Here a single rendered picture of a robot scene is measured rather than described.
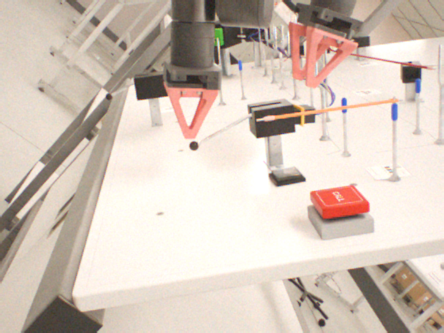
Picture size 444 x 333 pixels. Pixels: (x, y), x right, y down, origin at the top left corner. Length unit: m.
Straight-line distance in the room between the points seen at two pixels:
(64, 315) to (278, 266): 0.21
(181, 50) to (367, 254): 0.34
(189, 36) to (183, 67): 0.04
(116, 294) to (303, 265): 0.18
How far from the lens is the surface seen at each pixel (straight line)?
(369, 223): 0.57
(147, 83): 1.04
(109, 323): 0.69
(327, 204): 0.56
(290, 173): 0.71
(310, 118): 0.76
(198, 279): 0.52
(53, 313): 0.55
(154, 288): 0.53
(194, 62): 0.69
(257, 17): 0.66
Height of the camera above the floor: 1.14
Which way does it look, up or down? 10 degrees down
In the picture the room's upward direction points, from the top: 44 degrees clockwise
